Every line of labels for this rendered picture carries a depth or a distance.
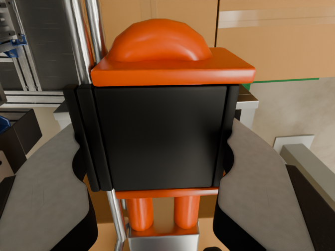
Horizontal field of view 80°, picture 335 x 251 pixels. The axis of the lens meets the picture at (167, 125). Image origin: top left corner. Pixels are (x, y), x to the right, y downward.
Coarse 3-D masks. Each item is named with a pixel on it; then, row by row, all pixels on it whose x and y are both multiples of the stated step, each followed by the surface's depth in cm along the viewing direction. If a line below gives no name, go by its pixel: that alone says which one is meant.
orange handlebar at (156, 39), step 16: (128, 32) 10; (144, 32) 9; (160, 32) 9; (176, 32) 9; (192, 32) 10; (112, 48) 10; (128, 48) 10; (144, 48) 10; (160, 48) 10; (176, 48) 10; (192, 48) 10; (208, 48) 10; (128, 208) 16; (144, 208) 16; (176, 208) 17; (192, 208) 16; (144, 224) 17; (176, 224) 18; (192, 224) 17
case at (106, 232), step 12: (84, 180) 48; (96, 192) 45; (96, 204) 42; (108, 204) 42; (204, 204) 42; (96, 216) 40; (108, 216) 40; (204, 216) 40; (108, 228) 40; (204, 228) 41; (96, 240) 42; (108, 240) 42; (204, 240) 44; (216, 240) 44
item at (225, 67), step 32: (128, 64) 9; (160, 64) 9; (192, 64) 9; (224, 64) 9; (96, 96) 9; (128, 96) 9; (160, 96) 9; (192, 96) 9; (224, 96) 10; (128, 128) 10; (160, 128) 10; (192, 128) 10; (224, 128) 10; (128, 160) 11; (160, 160) 11; (192, 160) 12; (128, 192) 13; (160, 192) 13; (192, 192) 13
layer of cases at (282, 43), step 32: (128, 0) 57; (160, 0) 58; (192, 0) 58; (224, 0) 59; (256, 0) 59; (288, 0) 60; (320, 0) 60; (224, 32) 63; (256, 32) 64; (288, 32) 64; (320, 32) 65; (256, 64) 69; (288, 64) 70; (320, 64) 70
